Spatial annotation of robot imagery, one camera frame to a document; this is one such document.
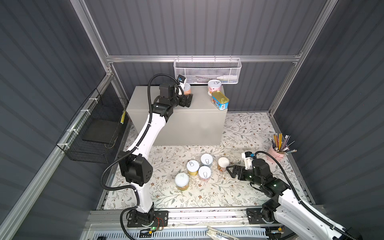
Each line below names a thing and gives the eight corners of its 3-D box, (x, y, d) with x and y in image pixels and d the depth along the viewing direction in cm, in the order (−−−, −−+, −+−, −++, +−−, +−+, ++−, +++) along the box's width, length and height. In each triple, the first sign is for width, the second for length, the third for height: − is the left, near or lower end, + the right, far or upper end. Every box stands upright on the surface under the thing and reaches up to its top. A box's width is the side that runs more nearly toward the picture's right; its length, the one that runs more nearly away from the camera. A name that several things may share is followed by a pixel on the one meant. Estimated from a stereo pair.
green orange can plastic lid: (176, 190, 84) (174, 186, 78) (177, 178, 89) (175, 172, 83) (188, 190, 84) (188, 186, 78) (189, 178, 89) (188, 172, 83)
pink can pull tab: (198, 181, 87) (198, 177, 83) (198, 170, 92) (198, 165, 87) (210, 181, 87) (211, 177, 83) (210, 170, 92) (210, 165, 87)
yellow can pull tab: (187, 175, 90) (186, 171, 85) (187, 164, 94) (186, 160, 90) (199, 175, 90) (199, 171, 85) (199, 164, 94) (199, 160, 90)
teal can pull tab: (200, 169, 92) (201, 164, 88) (200, 158, 97) (200, 153, 92) (212, 169, 92) (213, 164, 88) (211, 158, 97) (212, 153, 92)
